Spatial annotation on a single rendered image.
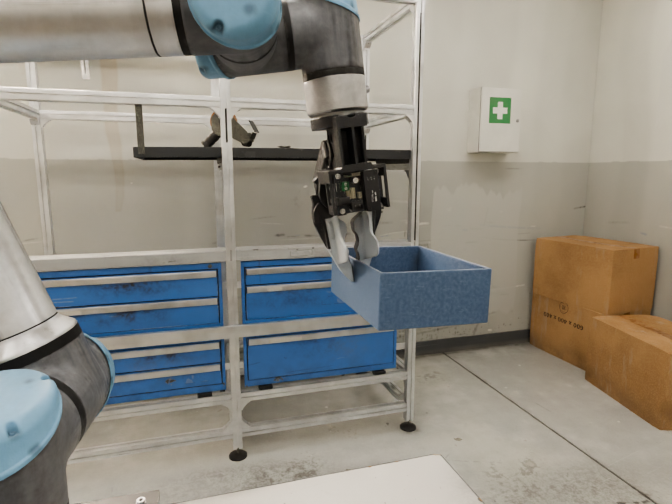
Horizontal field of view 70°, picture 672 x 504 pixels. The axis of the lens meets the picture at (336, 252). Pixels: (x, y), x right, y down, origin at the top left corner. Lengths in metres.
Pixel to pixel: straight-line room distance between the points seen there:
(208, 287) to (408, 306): 1.54
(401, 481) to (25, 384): 0.63
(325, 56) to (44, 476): 0.52
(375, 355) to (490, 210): 1.58
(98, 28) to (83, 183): 2.44
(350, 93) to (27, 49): 0.31
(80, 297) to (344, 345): 1.11
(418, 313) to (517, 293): 3.16
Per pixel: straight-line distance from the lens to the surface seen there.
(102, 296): 2.08
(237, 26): 0.43
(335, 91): 0.57
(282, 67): 0.60
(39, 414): 0.56
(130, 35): 0.47
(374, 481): 0.95
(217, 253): 2.00
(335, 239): 0.62
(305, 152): 2.05
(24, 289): 0.67
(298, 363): 2.21
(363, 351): 2.28
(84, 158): 2.89
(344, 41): 0.59
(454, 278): 0.60
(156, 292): 2.05
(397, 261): 0.78
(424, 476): 0.98
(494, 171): 3.48
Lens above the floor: 1.25
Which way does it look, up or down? 9 degrees down
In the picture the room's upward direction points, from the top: straight up
